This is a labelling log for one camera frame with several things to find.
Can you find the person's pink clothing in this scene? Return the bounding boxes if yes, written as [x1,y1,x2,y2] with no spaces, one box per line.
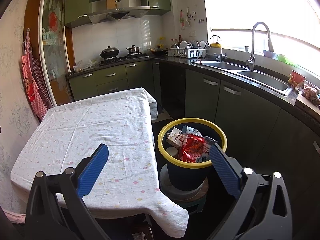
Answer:
[5,211,25,224]

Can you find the green upper kitchen cabinets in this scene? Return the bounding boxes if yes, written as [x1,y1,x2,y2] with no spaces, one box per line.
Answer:
[64,0,172,28]

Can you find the yellow rimmed dark trash bin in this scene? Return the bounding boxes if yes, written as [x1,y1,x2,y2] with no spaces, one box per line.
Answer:
[157,117,228,192]

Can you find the pink raw meat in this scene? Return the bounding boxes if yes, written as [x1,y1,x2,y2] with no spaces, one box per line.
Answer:
[300,84,320,103]

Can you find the black kitchen countertop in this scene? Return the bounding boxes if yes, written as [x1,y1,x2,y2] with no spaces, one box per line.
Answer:
[66,54,320,130]

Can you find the grey plastic sheet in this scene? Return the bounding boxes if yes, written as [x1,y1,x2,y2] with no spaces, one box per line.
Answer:
[149,97,158,120]

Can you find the red white milk carton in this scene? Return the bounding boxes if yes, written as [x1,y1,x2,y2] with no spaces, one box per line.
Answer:
[166,127,187,148]

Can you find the red paper cup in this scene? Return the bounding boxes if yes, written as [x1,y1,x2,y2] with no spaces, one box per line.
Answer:
[291,70,306,85]

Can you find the green lower kitchen cabinets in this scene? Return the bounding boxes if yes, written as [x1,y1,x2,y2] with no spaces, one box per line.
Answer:
[67,60,320,205]

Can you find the black gas stove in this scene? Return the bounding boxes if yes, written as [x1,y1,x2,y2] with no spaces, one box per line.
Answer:
[100,53,150,64]

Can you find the dark red checked apron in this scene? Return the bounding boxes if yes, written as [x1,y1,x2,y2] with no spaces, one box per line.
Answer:
[32,55,53,110]

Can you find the black lidded wok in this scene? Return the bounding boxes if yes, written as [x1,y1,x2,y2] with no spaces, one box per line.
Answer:
[99,46,120,60]

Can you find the wooden cutting board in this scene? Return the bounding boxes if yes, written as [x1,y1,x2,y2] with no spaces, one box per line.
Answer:
[295,90,320,116]

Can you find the bright kitchen window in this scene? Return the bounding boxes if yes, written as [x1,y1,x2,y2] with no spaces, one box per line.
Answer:
[201,0,320,65]

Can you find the table with floral cloth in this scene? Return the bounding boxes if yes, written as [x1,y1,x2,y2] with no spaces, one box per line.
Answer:
[10,87,189,239]

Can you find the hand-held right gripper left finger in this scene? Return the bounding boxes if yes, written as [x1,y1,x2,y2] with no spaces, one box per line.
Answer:
[25,143,110,240]

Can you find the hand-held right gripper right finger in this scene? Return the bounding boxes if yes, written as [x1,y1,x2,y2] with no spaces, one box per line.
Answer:
[207,142,293,240]

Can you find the green kitchen cabinets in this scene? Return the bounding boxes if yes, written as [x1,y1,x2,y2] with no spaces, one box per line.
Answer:
[67,60,320,205]
[64,0,172,28]

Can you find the small black pot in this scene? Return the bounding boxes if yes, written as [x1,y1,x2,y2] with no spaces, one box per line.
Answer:
[126,44,140,55]

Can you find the white dish rack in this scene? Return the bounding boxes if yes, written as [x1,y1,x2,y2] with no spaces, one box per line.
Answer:
[172,47,208,59]

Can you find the red plaid printed apron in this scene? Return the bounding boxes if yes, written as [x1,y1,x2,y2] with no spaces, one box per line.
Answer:
[21,31,48,120]

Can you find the tall steel faucet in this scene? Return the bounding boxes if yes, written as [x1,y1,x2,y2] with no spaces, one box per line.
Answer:
[245,22,274,71]

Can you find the row of seasoning bottles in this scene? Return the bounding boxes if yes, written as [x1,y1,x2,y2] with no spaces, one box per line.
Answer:
[170,35,183,49]

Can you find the green plastic item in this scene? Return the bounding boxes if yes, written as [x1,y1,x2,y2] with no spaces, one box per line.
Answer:
[277,54,298,67]

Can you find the small steel faucet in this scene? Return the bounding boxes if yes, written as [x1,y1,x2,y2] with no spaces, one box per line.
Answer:
[209,35,227,62]

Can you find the frosted glass sliding door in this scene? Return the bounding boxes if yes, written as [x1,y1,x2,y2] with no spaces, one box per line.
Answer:
[39,0,73,107]

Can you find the steel double sink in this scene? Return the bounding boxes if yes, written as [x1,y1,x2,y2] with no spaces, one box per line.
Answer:
[197,60,293,96]

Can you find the clear plastic bags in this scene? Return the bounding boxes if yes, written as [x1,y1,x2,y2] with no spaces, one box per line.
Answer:
[73,59,100,72]

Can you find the steel range hood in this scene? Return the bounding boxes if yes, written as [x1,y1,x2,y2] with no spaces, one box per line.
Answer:
[88,6,150,25]

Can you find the stack of white plates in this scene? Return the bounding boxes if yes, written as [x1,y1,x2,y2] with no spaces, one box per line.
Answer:
[180,41,200,49]

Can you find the red snack bag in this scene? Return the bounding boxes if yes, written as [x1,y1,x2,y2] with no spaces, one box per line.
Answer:
[177,133,218,164]

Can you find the round stool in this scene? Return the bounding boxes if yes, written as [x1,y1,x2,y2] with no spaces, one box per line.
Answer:
[159,164,209,214]

